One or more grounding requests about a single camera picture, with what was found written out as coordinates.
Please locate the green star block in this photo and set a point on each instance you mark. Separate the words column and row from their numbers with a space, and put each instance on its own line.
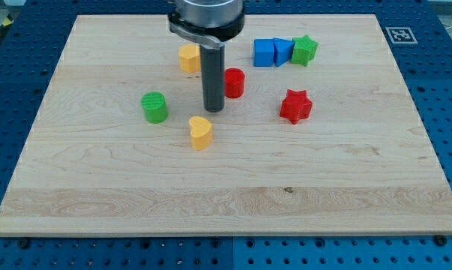
column 304, row 50

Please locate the yellow heart block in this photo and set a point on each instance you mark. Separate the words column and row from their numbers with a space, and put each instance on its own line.
column 189, row 58
column 201, row 132

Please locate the blue cube block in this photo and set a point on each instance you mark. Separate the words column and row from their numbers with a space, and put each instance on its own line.
column 263, row 53

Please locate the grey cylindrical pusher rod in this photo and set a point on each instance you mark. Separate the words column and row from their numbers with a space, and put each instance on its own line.
column 212, row 74

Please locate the wooden board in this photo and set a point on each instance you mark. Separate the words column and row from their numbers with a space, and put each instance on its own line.
column 361, row 164

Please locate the red star block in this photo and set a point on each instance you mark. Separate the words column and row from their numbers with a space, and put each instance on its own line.
column 296, row 106

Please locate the blue triangle block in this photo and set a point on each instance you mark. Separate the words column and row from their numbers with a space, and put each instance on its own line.
column 283, row 50

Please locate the fiducial marker tag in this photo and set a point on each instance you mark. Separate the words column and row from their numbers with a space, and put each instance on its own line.
column 401, row 35

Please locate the yellow heart block lower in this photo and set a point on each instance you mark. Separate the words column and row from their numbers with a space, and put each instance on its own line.
column 201, row 132

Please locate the yellow heart block upper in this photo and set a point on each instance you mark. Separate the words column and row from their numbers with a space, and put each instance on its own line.
column 189, row 58

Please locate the green cylinder block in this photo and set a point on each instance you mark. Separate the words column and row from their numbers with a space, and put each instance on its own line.
column 154, row 107

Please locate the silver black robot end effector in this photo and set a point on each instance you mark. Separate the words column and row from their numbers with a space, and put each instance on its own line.
column 209, row 23

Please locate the red cylinder block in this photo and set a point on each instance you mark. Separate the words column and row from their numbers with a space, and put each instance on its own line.
column 234, row 79

